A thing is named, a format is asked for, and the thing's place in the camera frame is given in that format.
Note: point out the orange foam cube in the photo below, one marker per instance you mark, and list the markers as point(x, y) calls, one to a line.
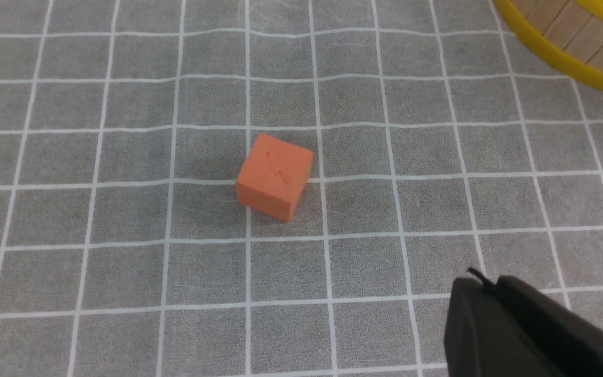
point(274, 176)

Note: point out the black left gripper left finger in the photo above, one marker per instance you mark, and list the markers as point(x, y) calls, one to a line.
point(482, 339)

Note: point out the bamboo steamer tray yellow rim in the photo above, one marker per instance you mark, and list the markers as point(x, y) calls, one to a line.
point(568, 35)

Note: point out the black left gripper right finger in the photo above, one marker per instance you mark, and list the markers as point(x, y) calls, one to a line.
point(572, 344)

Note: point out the grey checked tablecloth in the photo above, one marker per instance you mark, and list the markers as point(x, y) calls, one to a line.
point(440, 143)

